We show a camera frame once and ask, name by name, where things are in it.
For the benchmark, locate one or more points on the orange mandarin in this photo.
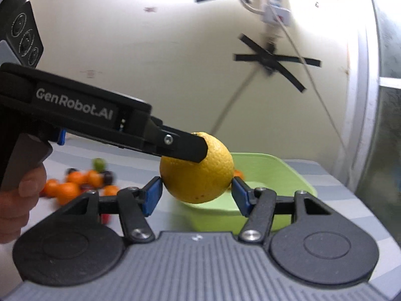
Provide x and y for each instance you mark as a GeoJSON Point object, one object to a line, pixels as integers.
{"type": "Point", "coordinates": [66, 192]}
{"type": "Point", "coordinates": [94, 179]}

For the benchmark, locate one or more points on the green plastic basket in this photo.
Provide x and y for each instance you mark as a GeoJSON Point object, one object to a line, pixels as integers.
{"type": "Point", "coordinates": [257, 171]}

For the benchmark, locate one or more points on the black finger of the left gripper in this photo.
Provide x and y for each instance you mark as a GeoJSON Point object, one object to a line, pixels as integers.
{"type": "Point", "coordinates": [174, 143]}

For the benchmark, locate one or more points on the person's left hand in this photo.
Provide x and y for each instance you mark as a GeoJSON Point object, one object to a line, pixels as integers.
{"type": "Point", "coordinates": [17, 204]}

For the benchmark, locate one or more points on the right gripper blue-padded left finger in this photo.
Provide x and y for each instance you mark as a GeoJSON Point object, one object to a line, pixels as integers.
{"type": "Point", "coordinates": [86, 238]}

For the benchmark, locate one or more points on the striped blue white tablecloth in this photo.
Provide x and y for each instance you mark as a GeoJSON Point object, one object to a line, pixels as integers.
{"type": "Point", "coordinates": [136, 169]}

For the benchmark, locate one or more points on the window frame with glass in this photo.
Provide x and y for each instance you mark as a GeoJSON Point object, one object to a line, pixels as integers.
{"type": "Point", "coordinates": [369, 165]}

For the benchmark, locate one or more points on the dark purple plum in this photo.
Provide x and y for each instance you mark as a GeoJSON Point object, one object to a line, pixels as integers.
{"type": "Point", "coordinates": [108, 178]}

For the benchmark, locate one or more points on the black tape cross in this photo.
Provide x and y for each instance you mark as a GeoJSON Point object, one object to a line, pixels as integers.
{"type": "Point", "coordinates": [269, 61]}

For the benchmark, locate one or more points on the green lime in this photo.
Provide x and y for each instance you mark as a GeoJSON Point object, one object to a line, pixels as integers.
{"type": "Point", "coordinates": [99, 164]}

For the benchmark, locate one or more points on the white power strip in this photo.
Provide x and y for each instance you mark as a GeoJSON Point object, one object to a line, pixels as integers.
{"type": "Point", "coordinates": [274, 10]}

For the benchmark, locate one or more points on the large yellow lemon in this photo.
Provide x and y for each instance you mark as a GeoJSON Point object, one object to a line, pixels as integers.
{"type": "Point", "coordinates": [201, 182]}

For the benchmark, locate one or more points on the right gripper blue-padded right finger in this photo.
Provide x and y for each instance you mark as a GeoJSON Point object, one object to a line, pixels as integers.
{"type": "Point", "coordinates": [308, 240]}

